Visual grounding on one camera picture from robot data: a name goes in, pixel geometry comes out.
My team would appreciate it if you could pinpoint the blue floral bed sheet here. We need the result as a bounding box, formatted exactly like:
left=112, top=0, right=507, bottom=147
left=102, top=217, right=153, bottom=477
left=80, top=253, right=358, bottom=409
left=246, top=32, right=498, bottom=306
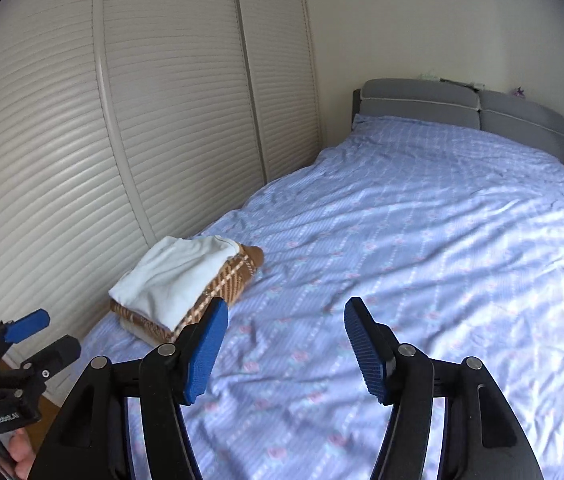
left=82, top=114, right=564, bottom=480

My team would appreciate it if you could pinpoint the white small garment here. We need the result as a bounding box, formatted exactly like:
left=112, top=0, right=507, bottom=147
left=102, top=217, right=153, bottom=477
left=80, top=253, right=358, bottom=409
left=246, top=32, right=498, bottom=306
left=108, top=235, right=241, bottom=331

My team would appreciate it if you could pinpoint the brown plaid folded garment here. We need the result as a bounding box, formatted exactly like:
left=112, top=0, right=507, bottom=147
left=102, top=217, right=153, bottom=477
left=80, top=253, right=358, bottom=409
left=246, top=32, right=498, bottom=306
left=111, top=242, right=265, bottom=348

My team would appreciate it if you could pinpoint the person's left hand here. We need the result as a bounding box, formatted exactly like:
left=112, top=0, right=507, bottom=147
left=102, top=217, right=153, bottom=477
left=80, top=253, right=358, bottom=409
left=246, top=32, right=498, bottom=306
left=4, top=414, right=39, bottom=467

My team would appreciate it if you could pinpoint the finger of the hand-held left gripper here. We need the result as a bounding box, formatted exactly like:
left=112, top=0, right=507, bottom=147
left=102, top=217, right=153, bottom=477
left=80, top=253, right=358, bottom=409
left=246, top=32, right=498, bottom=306
left=21, top=336, right=82, bottom=379
left=0, top=308, right=52, bottom=362

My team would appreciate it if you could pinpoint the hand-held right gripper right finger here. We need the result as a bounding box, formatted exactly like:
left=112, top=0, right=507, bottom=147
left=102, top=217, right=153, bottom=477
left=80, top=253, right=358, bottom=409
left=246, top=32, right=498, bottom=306
left=344, top=297, right=545, bottom=480

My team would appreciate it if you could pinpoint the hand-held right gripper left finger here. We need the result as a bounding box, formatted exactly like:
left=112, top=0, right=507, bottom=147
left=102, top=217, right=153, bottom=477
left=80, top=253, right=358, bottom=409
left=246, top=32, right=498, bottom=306
left=27, top=297, right=230, bottom=480

